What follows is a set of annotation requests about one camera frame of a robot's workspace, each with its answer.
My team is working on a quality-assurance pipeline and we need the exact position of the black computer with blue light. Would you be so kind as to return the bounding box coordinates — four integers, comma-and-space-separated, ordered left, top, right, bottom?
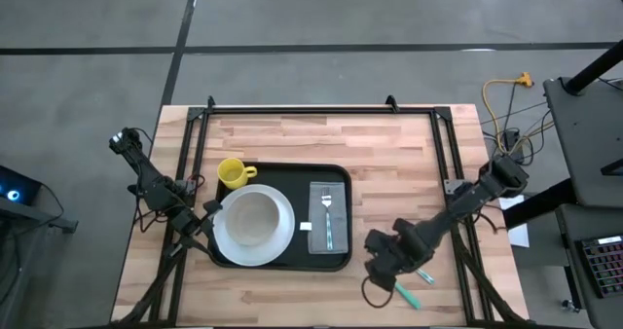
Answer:
0, 164, 43, 206

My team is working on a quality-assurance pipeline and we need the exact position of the yellow mug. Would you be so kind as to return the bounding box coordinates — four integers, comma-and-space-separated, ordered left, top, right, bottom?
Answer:
216, 157, 259, 191

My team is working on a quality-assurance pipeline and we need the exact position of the fork with patterned handle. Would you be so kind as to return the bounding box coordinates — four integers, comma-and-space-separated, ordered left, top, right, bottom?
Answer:
319, 186, 335, 252

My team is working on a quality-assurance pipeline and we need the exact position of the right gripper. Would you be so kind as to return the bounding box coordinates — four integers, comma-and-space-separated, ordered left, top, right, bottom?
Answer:
364, 217, 434, 292

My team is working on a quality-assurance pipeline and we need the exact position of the black diagonal pole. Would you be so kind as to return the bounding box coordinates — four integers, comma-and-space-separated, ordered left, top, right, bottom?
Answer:
563, 39, 623, 96

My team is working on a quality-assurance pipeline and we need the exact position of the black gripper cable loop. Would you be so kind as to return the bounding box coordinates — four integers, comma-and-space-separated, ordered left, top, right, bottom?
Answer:
360, 274, 395, 310

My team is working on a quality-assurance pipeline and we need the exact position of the yellow extension cable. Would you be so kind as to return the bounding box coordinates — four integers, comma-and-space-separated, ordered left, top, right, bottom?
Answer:
481, 71, 535, 148

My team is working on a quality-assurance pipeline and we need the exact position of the spoon with teal handle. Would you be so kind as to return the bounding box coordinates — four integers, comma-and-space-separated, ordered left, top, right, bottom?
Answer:
393, 281, 422, 311

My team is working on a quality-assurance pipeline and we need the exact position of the grey desk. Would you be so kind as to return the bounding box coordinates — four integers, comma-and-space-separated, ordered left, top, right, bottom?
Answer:
541, 75, 623, 209
554, 202, 623, 329

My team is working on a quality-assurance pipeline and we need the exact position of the black power adapter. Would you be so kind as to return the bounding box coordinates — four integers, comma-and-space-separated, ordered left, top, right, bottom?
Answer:
502, 128, 526, 165

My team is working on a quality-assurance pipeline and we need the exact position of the beige bowl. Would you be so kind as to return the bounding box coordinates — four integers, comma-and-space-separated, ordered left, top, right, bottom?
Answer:
224, 192, 282, 247

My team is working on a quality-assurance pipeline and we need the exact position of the grey metal mounting plate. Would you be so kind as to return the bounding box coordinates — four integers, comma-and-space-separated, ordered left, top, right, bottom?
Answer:
443, 178, 465, 197

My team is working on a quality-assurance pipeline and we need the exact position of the white plate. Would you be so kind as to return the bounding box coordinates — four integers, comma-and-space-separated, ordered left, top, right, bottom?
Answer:
211, 183, 297, 268

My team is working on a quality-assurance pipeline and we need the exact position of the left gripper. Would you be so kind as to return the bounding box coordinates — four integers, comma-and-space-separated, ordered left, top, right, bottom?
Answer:
166, 199, 224, 263

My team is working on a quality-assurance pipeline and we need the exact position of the black aluminium rig frame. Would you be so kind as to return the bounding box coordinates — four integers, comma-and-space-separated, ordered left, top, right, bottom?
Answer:
109, 93, 531, 329

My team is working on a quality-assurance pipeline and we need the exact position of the black desk foot beam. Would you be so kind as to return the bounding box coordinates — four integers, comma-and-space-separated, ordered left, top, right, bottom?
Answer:
502, 176, 579, 232

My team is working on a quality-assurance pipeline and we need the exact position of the white paper sheet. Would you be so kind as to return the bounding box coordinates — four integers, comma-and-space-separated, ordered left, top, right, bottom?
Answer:
497, 191, 531, 249

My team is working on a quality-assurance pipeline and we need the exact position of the black serving tray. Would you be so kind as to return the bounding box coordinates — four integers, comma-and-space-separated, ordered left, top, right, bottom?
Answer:
207, 162, 354, 274

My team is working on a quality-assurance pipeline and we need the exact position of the grey cloth napkin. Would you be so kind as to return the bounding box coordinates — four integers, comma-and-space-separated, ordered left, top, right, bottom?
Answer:
307, 180, 350, 256

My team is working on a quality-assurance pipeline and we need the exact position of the black computer keyboard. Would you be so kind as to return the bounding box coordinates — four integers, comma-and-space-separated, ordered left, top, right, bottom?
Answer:
574, 235, 623, 300

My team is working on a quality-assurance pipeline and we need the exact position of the dark grey equipment stand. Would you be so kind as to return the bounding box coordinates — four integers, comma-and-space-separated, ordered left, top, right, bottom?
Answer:
0, 196, 80, 329

